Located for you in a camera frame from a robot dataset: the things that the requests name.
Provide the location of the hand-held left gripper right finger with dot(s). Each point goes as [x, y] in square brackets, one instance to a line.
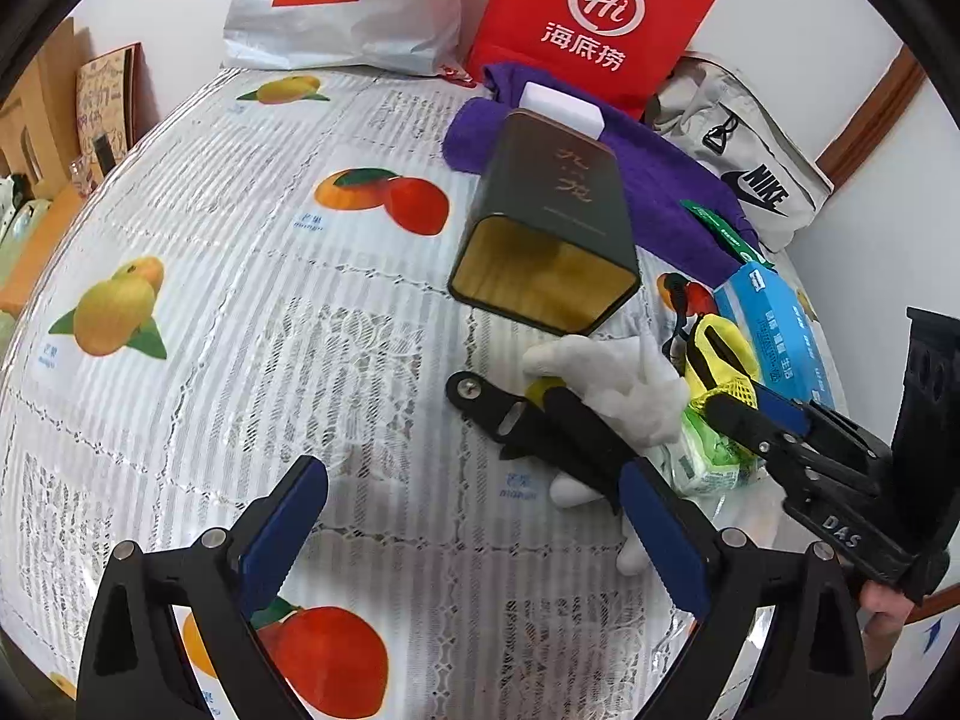
[664, 532]

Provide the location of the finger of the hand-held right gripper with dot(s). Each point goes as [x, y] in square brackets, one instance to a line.
[739, 420]
[780, 409]

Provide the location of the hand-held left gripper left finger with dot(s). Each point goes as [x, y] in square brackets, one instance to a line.
[277, 532]

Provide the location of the green and white tissue pack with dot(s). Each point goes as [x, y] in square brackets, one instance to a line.
[701, 457]

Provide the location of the person's right hand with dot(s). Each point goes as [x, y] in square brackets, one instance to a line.
[881, 611]

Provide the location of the blue tissue packet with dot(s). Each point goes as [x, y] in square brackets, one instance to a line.
[780, 322]

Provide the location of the green serrated sachet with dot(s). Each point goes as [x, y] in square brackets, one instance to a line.
[724, 229]

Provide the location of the purple towel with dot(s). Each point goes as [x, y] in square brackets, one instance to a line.
[660, 187]

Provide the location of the dark green tin box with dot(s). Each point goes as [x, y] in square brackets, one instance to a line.
[555, 187]

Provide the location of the grey backpack with black logo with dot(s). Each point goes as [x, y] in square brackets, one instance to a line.
[720, 97]

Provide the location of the small white box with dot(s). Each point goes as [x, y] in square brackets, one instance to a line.
[562, 109]

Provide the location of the wooden furniture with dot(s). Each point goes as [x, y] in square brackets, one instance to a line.
[37, 262]

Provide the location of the white green-patterned object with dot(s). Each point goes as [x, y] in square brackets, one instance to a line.
[19, 214]

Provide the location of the brown printed paper bag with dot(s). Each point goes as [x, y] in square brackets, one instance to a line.
[105, 105]

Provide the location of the red paper bag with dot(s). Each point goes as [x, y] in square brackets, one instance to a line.
[525, 7]

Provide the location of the brown cardboard box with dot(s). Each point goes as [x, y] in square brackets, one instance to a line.
[45, 112]

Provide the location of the white plastic shopping bag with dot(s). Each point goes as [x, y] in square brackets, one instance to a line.
[390, 22]

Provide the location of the wooden door frame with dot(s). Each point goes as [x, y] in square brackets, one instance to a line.
[870, 112]

